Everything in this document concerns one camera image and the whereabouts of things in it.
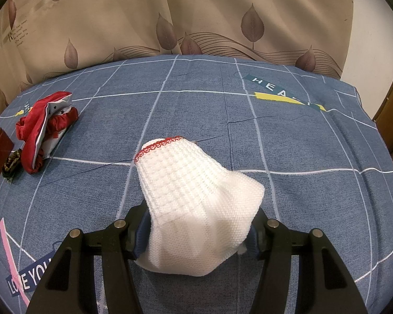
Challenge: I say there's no black patterned cloth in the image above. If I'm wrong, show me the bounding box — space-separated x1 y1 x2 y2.
2 149 23 182

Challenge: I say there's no white knitted sock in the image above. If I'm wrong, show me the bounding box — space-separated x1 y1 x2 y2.
135 136 265 276

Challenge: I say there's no red and white cloth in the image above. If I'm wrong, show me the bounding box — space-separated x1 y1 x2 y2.
15 92 79 174

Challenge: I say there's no blue grid tablecloth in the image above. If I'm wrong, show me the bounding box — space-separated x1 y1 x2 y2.
0 55 393 313

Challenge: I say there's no beige leaf print curtain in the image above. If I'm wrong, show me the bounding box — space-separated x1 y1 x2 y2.
0 0 353 114

